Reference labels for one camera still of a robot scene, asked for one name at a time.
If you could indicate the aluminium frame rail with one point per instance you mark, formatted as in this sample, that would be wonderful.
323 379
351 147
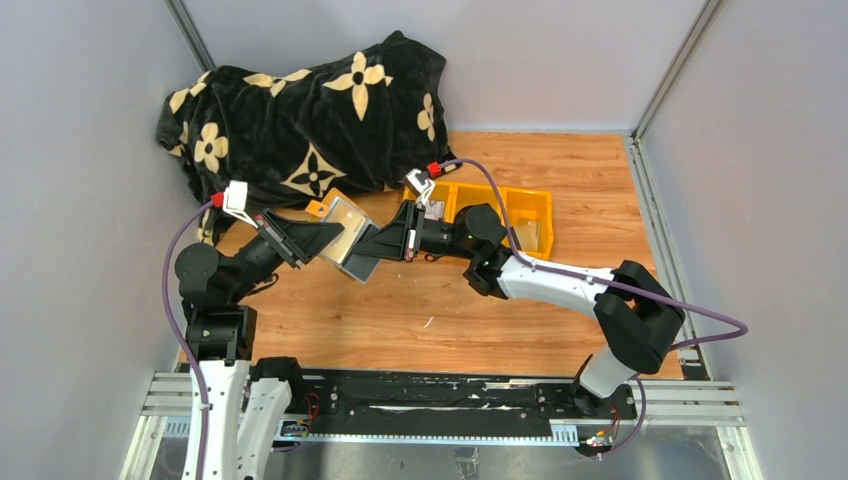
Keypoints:
685 429

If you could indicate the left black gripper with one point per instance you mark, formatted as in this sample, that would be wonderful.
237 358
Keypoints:
297 241

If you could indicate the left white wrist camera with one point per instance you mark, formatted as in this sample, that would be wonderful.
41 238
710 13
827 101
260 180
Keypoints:
235 202

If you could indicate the yellow leather card holder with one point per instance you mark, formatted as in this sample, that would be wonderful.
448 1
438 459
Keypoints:
337 208

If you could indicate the white cards in bin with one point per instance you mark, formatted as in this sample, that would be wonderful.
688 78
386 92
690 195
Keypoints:
435 210

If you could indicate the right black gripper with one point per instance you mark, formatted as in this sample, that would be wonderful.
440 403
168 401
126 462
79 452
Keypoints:
391 241

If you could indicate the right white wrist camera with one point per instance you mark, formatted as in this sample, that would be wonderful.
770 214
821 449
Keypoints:
421 184

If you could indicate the gold cards in bin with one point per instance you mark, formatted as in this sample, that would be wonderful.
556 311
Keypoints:
527 235

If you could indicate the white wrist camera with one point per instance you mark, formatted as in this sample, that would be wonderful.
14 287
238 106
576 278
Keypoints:
421 184
235 202

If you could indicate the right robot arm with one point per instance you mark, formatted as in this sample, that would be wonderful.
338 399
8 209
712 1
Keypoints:
633 310

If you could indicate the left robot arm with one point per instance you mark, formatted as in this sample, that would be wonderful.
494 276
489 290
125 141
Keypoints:
218 331

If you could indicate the yellow three-compartment bin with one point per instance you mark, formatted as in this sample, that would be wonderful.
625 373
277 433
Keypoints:
530 218

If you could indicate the black floral blanket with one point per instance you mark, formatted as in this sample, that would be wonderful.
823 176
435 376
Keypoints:
357 125

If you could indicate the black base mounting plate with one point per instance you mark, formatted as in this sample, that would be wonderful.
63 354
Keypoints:
442 405

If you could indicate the grey credit card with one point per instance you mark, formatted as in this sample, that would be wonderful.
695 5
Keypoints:
360 267

